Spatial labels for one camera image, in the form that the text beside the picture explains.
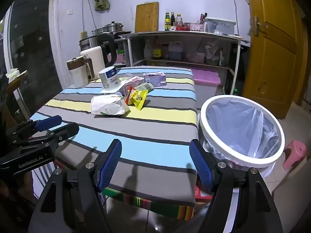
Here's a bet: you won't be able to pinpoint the pink plastic stool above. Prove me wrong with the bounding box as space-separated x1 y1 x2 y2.
282 140 307 170

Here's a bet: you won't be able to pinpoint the pink plastic basket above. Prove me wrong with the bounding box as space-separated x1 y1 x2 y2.
107 53 125 65

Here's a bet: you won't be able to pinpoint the white round trash bin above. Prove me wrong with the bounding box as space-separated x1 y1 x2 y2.
197 95 285 182

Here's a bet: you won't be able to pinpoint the purple milk carton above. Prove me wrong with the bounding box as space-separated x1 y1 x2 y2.
143 71 167 86

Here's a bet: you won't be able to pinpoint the metal door handle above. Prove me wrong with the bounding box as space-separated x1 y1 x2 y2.
253 16 269 36

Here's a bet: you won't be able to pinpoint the dark bottle yellow label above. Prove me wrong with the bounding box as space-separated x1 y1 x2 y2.
153 37 163 60

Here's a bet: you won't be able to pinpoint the pink strawberry milk carton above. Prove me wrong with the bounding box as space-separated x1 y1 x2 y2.
119 76 145 97

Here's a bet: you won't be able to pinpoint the pink lid storage box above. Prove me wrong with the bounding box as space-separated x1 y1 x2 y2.
191 68 221 110

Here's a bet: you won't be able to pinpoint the red box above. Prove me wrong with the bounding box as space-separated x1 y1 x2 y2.
194 184 214 202

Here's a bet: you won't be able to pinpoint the white jug brown lid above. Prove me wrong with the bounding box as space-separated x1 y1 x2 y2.
67 56 95 89

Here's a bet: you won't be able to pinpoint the yellow wooden door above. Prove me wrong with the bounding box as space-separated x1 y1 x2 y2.
243 0 309 119

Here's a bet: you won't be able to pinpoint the steel steamer pot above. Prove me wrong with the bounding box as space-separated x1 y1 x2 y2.
104 21 124 33

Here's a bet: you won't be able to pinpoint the white metal shelf unit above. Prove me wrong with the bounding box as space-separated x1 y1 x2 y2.
119 30 245 95

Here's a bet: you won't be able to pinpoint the striped tablecloth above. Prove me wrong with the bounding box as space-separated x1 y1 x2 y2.
29 66 198 208

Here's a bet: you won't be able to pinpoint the cream insulated jug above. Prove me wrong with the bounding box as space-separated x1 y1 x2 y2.
80 46 106 81

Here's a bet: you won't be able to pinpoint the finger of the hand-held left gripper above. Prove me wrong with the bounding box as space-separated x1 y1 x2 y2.
15 123 80 149
5 115 62 146

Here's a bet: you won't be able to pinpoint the crumpled plastic bags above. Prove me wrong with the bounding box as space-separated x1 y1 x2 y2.
205 42 225 66

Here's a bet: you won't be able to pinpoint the wooden cutting board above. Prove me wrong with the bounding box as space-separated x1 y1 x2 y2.
135 2 159 33

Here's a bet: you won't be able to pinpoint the rainbow striped cloth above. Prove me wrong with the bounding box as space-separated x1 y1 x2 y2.
102 188 195 221

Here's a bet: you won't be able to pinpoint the clear plastic bottle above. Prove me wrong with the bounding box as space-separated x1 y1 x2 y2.
144 40 152 60

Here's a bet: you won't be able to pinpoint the translucent bin liner bag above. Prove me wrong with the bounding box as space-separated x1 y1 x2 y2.
199 101 280 177

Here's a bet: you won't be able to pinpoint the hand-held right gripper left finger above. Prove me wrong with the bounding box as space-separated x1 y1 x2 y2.
29 139 122 233

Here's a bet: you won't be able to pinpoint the white packet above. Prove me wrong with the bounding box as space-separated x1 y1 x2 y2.
91 95 130 116

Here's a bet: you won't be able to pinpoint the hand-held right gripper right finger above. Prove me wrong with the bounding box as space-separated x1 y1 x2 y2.
189 139 283 233

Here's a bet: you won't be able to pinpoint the blue white paper cup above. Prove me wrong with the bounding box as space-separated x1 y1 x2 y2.
98 66 124 95

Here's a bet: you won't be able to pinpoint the yellow snack packet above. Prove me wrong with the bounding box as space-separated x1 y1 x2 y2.
125 87 149 111

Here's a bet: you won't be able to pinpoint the green barcode packet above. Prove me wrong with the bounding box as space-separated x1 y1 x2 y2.
134 83 154 93

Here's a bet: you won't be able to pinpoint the clear container white lid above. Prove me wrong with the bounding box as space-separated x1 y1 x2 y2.
204 17 236 34

